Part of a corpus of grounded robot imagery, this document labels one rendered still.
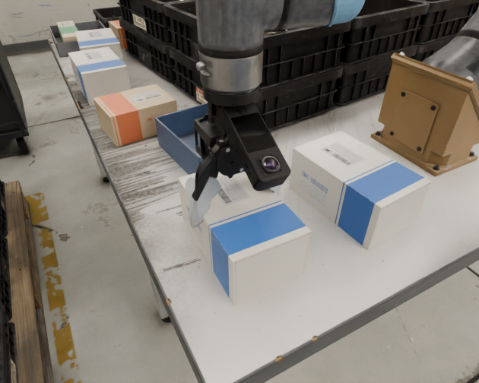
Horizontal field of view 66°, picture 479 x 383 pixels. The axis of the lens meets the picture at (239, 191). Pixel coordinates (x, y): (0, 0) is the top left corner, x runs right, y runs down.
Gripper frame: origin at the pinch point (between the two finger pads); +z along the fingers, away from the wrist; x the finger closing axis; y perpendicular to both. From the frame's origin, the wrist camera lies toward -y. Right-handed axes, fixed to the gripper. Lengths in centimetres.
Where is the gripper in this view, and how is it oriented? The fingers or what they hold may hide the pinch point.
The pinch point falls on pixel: (239, 215)
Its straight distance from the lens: 56.5
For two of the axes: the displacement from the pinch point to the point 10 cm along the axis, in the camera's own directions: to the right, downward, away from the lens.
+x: -8.9, 2.8, -3.6
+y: -4.6, -5.5, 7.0
